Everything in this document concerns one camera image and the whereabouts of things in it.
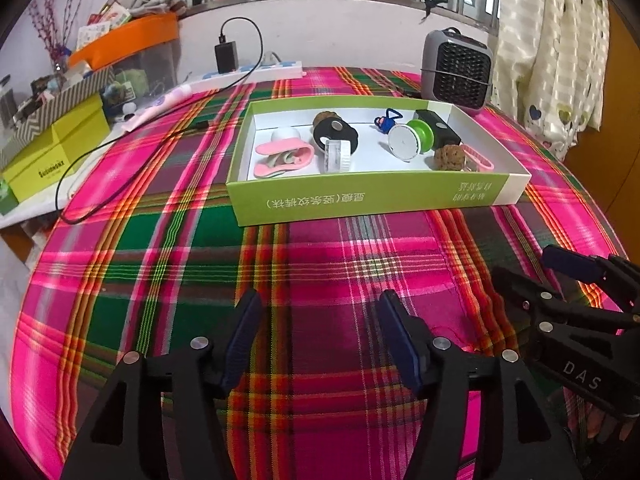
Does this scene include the pink white tube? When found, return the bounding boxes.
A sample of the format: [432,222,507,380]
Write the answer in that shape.
[122,84,193,133]

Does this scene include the green white round gadget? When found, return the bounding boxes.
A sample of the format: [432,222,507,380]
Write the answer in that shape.
[388,119,436,162]

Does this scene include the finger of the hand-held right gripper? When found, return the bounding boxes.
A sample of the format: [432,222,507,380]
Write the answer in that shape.
[541,244,640,321]
[491,266,640,356]

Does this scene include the black charger cable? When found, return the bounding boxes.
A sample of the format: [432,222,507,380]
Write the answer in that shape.
[56,17,264,224]

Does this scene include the small green box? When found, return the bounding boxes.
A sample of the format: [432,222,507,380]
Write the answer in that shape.
[0,177,20,216]

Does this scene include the white round jar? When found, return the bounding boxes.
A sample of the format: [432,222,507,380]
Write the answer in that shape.
[322,140,353,175]

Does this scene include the wooden cabinet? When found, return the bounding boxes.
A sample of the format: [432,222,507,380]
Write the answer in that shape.
[560,0,640,261]

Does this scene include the pile of paper packets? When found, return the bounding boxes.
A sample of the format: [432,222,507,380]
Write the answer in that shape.
[75,2,133,51]

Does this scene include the small pink clip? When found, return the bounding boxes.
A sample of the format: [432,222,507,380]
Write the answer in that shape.
[457,144,496,173]

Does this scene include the green cardboard box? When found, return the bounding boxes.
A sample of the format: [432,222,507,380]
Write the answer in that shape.
[226,95,532,227]

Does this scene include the black oval disc white dots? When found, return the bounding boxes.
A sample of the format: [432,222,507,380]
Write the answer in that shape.
[313,119,360,158]

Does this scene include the grey striped box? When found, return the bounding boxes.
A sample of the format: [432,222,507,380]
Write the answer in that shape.
[0,66,116,158]

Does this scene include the white ball gadget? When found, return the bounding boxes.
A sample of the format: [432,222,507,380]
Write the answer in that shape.
[267,127,303,171]

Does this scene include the large pink clip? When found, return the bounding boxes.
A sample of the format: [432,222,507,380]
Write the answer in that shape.
[255,140,315,179]

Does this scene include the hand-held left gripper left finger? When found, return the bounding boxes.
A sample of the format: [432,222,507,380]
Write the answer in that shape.
[60,287,263,480]

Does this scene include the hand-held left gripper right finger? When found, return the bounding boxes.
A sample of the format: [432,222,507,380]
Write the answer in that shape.
[377,289,583,480]

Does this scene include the grey small fan heater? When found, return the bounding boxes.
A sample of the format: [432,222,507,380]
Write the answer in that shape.
[420,27,495,111]

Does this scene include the black clip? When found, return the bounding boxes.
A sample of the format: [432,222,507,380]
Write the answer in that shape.
[419,0,450,25]

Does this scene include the cream heart print curtain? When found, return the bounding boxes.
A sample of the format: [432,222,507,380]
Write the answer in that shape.
[492,0,613,163]

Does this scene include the clear bin orange lid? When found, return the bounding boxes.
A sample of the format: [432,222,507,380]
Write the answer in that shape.
[67,12,181,101]

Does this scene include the yellow-green cardboard box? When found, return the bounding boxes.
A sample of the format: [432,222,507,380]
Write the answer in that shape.
[2,94,112,202]

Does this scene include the black charger adapter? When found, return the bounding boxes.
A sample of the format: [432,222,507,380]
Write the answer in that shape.
[214,35,238,75]

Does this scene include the white power strip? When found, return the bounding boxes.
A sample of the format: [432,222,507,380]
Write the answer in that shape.
[192,60,305,92]

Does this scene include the black clear perfume bottle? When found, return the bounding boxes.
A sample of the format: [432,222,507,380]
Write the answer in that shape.
[414,109,462,150]

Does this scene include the purple flower branches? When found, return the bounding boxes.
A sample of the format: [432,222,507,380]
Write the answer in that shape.
[27,0,101,68]

